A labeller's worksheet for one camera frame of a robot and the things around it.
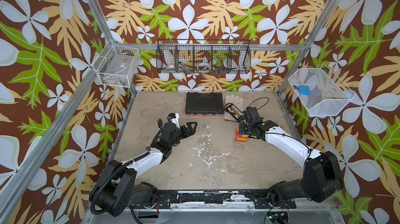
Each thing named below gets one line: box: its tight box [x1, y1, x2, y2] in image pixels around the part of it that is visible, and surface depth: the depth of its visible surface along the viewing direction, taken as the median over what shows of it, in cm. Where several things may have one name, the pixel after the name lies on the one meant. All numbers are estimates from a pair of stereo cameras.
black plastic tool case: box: [185, 92, 224, 117], surface depth 109 cm
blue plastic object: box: [292, 84, 311, 96], surface depth 88 cm
